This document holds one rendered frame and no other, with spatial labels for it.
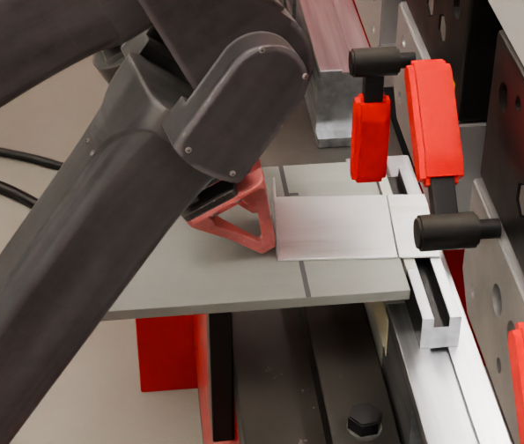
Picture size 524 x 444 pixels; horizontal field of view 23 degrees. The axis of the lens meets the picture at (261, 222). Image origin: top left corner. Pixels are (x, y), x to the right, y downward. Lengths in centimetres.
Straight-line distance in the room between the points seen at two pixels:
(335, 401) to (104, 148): 47
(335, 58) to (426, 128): 72
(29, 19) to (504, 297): 26
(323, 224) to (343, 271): 6
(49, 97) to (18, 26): 263
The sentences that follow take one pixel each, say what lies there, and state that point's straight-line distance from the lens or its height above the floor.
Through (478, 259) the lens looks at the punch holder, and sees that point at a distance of 68.
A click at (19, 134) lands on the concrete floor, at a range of 307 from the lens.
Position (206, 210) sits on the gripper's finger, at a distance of 96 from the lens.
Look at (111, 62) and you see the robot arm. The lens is 92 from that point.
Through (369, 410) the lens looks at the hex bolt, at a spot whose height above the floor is 92.
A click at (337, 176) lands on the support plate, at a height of 100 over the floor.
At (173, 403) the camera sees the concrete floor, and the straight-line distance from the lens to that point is 232.
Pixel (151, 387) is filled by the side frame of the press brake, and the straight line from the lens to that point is 234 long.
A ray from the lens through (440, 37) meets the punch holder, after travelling 75.
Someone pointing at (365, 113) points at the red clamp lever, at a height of 121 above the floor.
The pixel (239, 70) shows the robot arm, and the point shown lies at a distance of 57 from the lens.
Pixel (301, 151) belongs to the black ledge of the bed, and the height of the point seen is 88.
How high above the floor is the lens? 163
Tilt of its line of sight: 37 degrees down
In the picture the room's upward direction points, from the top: straight up
